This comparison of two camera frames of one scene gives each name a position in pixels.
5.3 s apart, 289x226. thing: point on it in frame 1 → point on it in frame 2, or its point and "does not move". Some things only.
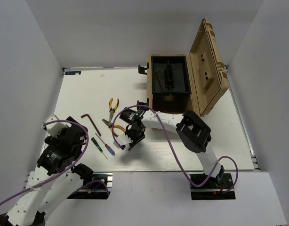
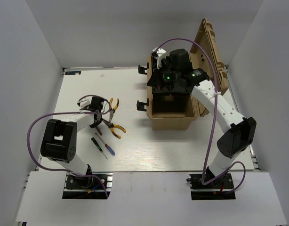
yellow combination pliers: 110,125 does not move
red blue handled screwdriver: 110,150 does not move
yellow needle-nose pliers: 111,110 does not move
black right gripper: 135,140 → 157,81
